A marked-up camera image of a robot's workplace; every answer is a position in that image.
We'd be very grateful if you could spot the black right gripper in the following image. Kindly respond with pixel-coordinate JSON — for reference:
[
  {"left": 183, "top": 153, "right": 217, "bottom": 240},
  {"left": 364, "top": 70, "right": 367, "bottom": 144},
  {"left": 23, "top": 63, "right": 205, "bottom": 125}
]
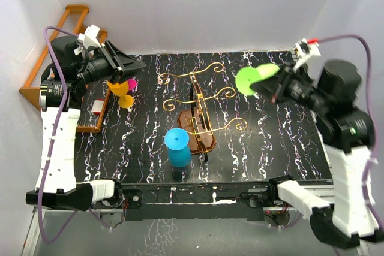
[{"left": 249, "top": 61, "right": 329, "bottom": 113}]

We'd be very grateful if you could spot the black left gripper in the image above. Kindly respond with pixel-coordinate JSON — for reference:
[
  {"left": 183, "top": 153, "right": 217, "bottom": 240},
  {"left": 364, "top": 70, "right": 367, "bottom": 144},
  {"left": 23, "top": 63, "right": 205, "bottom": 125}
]
[{"left": 74, "top": 41, "right": 146, "bottom": 85}]

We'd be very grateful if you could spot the magenta wine glass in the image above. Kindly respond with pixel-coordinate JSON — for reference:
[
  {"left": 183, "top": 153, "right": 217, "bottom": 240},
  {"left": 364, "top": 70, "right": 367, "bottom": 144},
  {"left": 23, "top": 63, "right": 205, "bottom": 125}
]
[{"left": 127, "top": 79, "right": 137, "bottom": 91}]

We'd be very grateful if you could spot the green wine glass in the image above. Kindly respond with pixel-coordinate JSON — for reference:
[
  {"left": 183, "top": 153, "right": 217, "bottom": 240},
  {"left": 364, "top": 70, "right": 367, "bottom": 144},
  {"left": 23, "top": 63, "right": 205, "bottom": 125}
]
[{"left": 235, "top": 63, "right": 280, "bottom": 96}]

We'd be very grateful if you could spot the orange yellow wine glass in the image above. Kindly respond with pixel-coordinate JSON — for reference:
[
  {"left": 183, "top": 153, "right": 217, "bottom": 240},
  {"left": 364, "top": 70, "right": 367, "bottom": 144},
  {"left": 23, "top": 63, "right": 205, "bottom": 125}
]
[{"left": 107, "top": 81, "right": 134, "bottom": 109}]

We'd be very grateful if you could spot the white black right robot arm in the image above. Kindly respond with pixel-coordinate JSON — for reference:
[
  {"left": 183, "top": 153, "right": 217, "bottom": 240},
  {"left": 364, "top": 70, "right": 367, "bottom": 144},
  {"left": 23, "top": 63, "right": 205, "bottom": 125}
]
[{"left": 245, "top": 59, "right": 383, "bottom": 249}]

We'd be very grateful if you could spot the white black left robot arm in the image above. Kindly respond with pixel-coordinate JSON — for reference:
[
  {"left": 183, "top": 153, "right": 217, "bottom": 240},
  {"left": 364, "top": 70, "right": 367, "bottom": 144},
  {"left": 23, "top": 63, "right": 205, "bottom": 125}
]
[{"left": 25, "top": 35, "right": 146, "bottom": 211}]

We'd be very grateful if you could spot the blue wine glass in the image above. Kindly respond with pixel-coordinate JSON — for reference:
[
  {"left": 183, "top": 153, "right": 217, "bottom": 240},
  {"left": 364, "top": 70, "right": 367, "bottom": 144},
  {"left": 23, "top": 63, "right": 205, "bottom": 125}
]
[{"left": 164, "top": 128, "right": 191, "bottom": 168}]

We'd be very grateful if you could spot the small white red box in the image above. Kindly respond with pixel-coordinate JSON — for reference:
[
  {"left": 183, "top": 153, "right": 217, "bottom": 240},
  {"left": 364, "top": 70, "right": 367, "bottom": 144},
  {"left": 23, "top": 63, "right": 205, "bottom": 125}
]
[{"left": 91, "top": 100, "right": 104, "bottom": 115}]

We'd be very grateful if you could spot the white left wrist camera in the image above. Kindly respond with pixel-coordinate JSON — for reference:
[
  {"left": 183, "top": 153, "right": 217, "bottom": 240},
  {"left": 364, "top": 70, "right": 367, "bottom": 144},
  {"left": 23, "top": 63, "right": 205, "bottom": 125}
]
[{"left": 74, "top": 25, "right": 102, "bottom": 55}]

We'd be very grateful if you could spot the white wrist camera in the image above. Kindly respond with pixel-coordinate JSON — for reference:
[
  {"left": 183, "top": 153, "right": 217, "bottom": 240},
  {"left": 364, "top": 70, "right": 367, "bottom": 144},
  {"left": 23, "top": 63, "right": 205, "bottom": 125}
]
[
  {"left": 293, "top": 38, "right": 321, "bottom": 71},
  {"left": 74, "top": 25, "right": 102, "bottom": 55}
]

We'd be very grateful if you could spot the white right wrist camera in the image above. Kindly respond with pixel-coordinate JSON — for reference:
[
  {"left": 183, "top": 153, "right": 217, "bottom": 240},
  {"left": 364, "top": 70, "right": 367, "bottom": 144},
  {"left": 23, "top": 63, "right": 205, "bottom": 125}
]
[{"left": 293, "top": 38, "right": 321, "bottom": 71}]

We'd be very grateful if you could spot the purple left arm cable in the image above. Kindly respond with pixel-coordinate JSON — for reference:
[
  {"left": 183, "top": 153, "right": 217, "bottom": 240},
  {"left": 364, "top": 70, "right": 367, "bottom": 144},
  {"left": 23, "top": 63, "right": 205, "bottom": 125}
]
[{"left": 35, "top": 26, "right": 121, "bottom": 244}]

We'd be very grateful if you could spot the gold wire wine glass rack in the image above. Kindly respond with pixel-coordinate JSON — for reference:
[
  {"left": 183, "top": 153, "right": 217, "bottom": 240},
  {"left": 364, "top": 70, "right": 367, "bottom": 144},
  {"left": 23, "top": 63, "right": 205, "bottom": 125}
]
[{"left": 158, "top": 62, "right": 248, "bottom": 163}]

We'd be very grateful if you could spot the aluminium frame rail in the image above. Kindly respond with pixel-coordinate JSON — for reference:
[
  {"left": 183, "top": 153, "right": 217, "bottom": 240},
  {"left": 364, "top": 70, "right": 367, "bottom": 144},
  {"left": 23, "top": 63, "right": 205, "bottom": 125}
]
[{"left": 22, "top": 185, "right": 370, "bottom": 256}]

